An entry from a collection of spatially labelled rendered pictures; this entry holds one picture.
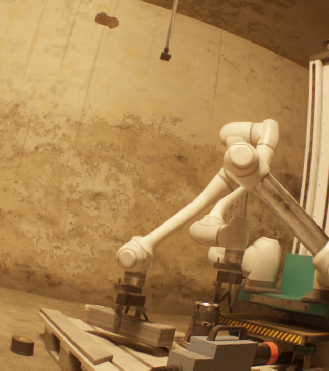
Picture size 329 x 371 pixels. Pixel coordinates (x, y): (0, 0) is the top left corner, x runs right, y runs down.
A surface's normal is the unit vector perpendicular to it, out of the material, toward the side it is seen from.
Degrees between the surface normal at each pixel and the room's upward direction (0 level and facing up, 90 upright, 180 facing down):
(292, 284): 90
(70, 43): 90
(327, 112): 90
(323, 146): 90
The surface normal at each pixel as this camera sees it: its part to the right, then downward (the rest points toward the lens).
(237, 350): 0.56, 0.00
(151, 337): -0.64, -0.21
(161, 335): 0.75, 0.05
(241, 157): -0.21, -0.22
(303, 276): -0.85, -0.21
